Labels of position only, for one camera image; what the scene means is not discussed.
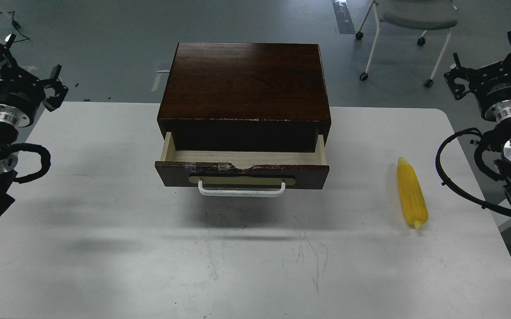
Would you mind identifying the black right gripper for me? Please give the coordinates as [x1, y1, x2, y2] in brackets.
[444, 31, 511, 121]

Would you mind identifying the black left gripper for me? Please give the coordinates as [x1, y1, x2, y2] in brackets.
[0, 34, 69, 117]

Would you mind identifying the yellow corn cob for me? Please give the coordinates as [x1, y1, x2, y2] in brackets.
[396, 157, 429, 229]

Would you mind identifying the wooden drawer with white handle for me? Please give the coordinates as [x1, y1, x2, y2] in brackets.
[154, 133, 330, 197]

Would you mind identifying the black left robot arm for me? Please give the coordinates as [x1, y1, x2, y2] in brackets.
[0, 34, 69, 217]

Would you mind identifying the grey office chair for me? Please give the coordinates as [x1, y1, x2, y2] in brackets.
[355, 0, 459, 88]

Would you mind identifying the dark wooden cabinet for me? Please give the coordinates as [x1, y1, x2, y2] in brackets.
[157, 42, 332, 152]

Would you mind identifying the black floor cable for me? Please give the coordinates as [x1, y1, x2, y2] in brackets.
[0, 0, 31, 82]

